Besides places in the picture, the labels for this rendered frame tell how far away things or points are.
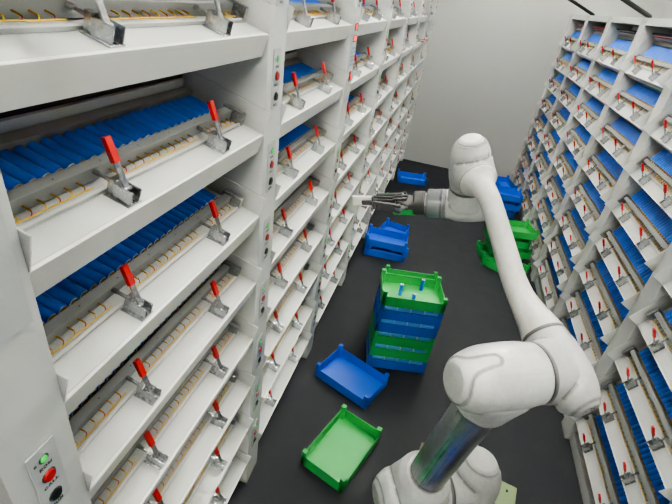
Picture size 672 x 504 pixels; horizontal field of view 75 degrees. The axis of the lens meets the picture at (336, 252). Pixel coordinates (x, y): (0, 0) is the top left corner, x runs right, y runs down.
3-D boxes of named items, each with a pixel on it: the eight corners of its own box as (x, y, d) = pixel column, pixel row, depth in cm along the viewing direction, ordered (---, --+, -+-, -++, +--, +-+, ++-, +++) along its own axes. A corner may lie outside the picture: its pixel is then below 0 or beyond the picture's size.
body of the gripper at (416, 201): (424, 219, 134) (394, 218, 137) (427, 209, 141) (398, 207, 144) (425, 196, 131) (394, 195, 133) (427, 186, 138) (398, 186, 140)
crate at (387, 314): (433, 301, 227) (437, 289, 223) (439, 327, 210) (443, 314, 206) (376, 293, 226) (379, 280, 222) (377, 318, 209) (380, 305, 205)
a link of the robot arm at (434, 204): (445, 211, 140) (426, 210, 142) (446, 184, 136) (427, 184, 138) (443, 223, 133) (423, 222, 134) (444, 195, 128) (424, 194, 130)
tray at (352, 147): (362, 153, 238) (373, 130, 231) (331, 192, 187) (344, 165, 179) (329, 136, 238) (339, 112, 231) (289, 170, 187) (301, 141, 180)
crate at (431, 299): (437, 289, 223) (441, 276, 219) (443, 314, 206) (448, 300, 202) (379, 280, 222) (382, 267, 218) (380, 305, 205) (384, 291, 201)
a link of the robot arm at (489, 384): (443, 526, 133) (375, 538, 127) (424, 471, 144) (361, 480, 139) (577, 388, 83) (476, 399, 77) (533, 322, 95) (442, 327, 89)
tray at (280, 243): (325, 200, 179) (334, 181, 174) (265, 276, 128) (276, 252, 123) (282, 177, 179) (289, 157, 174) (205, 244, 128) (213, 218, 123)
